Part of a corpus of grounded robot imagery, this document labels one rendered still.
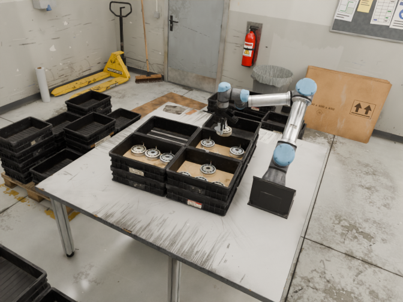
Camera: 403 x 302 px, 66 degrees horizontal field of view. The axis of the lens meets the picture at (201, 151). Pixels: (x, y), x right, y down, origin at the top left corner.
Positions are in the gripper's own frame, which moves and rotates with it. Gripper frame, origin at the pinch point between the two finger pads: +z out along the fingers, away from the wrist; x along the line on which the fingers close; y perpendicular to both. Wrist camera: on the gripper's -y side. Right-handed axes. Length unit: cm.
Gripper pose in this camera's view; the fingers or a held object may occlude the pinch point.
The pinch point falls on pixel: (223, 132)
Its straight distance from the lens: 213.9
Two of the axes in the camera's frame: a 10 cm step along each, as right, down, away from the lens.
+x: -3.7, 5.7, -7.3
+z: -0.4, 7.8, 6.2
